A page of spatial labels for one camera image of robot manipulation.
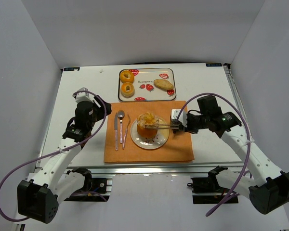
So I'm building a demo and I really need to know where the oblong beige bread roll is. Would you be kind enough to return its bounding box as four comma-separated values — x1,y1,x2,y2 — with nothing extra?
154,79,174,90

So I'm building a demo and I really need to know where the blue label sticker left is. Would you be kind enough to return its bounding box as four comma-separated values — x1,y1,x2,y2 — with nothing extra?
63,67,80,72

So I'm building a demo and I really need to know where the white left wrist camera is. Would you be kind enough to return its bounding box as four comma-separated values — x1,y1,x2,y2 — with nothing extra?
73,87,93,103

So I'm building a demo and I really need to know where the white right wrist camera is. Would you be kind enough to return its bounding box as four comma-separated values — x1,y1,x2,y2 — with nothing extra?
171,109,185,124

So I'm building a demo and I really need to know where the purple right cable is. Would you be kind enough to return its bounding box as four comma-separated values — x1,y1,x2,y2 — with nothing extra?
177,92,253,218

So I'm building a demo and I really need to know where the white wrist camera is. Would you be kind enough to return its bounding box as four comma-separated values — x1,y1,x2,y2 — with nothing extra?
73,87,93,103
171,109,185,124

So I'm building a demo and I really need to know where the bagel bread near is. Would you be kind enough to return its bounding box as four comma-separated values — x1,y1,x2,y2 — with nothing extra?
120,82,135,98

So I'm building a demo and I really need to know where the white floral plate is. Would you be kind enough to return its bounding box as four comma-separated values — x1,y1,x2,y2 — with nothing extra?
130,120,170,150

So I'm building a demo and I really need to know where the pink handled spoon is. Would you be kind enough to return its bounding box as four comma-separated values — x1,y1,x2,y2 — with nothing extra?
118,110,125,144

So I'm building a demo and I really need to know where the pink handled knife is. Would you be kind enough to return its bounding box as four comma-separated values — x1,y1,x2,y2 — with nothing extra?
114,113,118,151

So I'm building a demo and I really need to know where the orange cloth placemat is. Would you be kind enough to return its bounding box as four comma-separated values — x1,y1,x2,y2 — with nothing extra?
104,101,194,163

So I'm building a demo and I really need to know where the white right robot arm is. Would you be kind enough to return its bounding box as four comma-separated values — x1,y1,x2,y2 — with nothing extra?
171,93,289,216

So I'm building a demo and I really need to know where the blue label sticker right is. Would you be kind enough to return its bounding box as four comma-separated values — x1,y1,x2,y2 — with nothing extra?
206,63,223,67

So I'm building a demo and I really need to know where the blue label sticker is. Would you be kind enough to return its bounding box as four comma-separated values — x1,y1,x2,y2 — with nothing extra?
206,63,223,67
63,67,80,72

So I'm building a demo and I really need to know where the bagel bread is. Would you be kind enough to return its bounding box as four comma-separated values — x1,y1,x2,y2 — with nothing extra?
119,70,134,83
120,82,135,98

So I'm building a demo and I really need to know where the strawberry pattern tray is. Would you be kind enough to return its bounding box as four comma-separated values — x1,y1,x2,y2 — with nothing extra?
118,68,176,102

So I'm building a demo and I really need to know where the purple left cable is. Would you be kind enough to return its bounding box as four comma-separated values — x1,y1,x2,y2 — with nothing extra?
0,91,108,221

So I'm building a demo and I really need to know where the round orange bread bun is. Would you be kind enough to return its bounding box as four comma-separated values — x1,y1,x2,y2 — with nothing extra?
136,112,159,139

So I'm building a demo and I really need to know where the purple cable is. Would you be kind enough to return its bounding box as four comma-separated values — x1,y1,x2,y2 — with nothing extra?
177,92,253,218
0,91,108,221

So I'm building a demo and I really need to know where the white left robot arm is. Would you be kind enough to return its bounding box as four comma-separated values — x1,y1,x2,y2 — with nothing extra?
17,98,112,224

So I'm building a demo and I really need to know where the pink handled fork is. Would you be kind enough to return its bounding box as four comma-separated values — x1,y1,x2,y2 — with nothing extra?
122,114,131,150

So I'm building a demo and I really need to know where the bagel bread far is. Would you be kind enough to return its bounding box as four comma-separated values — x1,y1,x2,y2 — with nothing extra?
119,70,134,83

